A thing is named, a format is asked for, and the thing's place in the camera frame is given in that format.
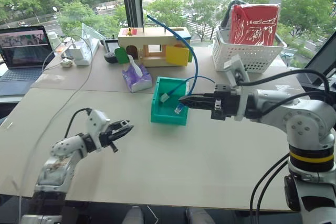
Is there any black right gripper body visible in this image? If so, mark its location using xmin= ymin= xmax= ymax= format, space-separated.
xmin=210 ymin=83 xmax=242 ymax=121

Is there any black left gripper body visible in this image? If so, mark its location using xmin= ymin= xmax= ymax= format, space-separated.
xmin=98 ymin=125 xmax=119 ymax=153

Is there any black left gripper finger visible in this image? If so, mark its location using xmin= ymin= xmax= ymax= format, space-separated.
xmin=111 ymin=125 xmax=135 ymax=142
xmin=108 ymin=119 xmax=132 ymax=131

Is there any blue network cable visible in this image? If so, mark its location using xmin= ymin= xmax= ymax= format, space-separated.
xmin=146 ymin=14 xmax=217 ymax=115

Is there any green plastic bin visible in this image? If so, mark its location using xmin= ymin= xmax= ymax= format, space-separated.
xmin=150 ymin=76 xmax=191 ymax=127

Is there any purple tissue pack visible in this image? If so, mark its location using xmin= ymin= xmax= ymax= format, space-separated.
xmin=121 ymin=54 xmax=153 ymax=93

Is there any white perforated plastic basket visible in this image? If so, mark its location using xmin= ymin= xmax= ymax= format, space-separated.
xmin=211 ymin=28 xmax=288 ymax=74

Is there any black computer mouse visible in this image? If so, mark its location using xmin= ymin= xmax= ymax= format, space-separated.
xmin=103 ymin=52 xmax=119 ymax=65

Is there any black bag in basket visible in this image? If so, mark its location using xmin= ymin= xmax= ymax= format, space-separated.
xmin=219 ymin=0 xmax=238 ymax=31

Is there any black handheld screen device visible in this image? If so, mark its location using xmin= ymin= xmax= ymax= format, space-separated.
xmin=104 ymin=34 xmax=120 ymax=54

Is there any wooden toy house box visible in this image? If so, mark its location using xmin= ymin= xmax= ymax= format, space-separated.
xmin=117 ymin=26 xmax=194 ymax=68

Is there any white power strip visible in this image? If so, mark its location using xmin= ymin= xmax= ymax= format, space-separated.
xmin=74 ymin=33 xmax=101 ymax=67

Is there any red bag in plastic wrap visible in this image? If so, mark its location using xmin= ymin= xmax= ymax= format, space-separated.
xmin=229 ymin=4 xmax=281 ymax=46

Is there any white charger adapter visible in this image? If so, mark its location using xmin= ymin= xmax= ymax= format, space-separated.
xmin=70 ymin=46 xmax=85 ymax=60

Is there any clear acrylic stand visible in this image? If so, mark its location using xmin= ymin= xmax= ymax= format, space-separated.
xmin=81 ymin=22 xmax=100 ymax=41

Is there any black monitor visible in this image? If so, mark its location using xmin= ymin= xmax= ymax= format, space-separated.
xmin=296 ymin=30 xmax=336 ymax=97

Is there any blue laptop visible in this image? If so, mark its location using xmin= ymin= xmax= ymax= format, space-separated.
xmin=0 ymin=25 xmax=56 ymax=97

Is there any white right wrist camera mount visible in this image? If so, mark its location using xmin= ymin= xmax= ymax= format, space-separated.
xmin=223 ymin=54 xmax=253 ymax=122

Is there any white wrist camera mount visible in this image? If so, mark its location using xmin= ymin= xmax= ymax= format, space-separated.
xmin=223 ymin=54 xmax=253 ymax=122
xmin=86 ymin=108 xmax=111 ymax=152

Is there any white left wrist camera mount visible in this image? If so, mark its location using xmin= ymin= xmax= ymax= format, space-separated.
xmin=86 ymin=108 xmax=111 ymax=152

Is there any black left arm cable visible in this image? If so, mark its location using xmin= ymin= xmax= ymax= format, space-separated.
xmin=64 ymin=108 xmax=93 ymax=138

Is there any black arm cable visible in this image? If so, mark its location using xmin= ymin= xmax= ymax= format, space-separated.
xmin=64 ymin=108 xmax=93 ymax=138
xmin=235 ymin=69 xmax=332 ymax=110

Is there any long white cable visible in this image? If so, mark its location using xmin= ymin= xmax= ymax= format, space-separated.
xmin=17 ymin=34 xmax=95 ymax=224

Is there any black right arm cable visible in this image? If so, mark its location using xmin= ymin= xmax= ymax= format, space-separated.
xmin=235 ymin=69 xmax=332 ymax=110

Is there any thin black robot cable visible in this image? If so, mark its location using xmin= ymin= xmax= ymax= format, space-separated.
xmin=249 ymin=152 xmax=291 ymax=221

